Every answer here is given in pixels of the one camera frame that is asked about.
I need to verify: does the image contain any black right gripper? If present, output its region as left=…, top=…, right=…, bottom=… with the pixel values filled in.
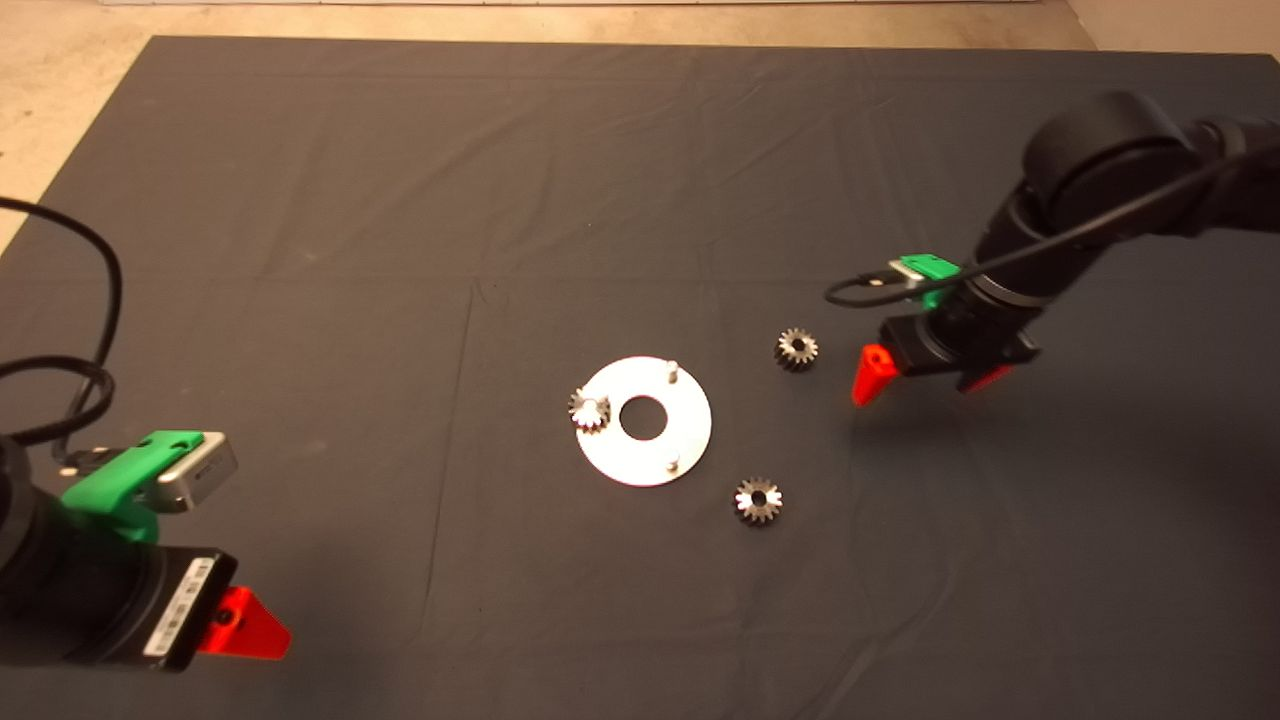
left=851, top=280, right=1042, bottom=408

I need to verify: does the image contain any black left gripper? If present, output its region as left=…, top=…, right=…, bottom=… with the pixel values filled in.
left=0, top=545, right=293, bottom=673

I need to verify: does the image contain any small steel planetary gear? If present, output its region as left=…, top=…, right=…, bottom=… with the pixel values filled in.
left=734, top=477, right=784, bottom=526
left=774, top=327, right=821, bottom=372
left=568, top=388, right=613, bottom=436

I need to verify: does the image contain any round metal carrier plate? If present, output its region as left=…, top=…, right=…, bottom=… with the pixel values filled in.
left=575, top=356, right=714, bottom=488

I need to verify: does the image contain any dark grey table cloth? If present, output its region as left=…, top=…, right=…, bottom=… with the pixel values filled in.
left=0, top=35, right=1280, bottom=720

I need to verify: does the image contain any green right camera mount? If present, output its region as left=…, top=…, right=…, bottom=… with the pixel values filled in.
left=900, top=254, right=963, bottom=309

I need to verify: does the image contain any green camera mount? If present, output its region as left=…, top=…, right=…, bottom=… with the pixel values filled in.
left=60, top=430, right=206, bottom=546
left=900, top=254, right=963, bottom=309

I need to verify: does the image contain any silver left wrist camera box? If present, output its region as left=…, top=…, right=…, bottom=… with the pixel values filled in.
left=150, top=433, right=239, bottom=514

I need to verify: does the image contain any green left camera mount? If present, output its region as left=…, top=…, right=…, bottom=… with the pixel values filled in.
left=60, top=430, right=206, bottom=546

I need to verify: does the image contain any thick black braided cable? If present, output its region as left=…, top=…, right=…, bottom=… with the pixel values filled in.
left=0, top=355, right=116, bottom=446

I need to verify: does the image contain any thin black left camera cable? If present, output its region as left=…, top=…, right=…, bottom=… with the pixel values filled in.
left=0, top=197, right=123, bottom=471

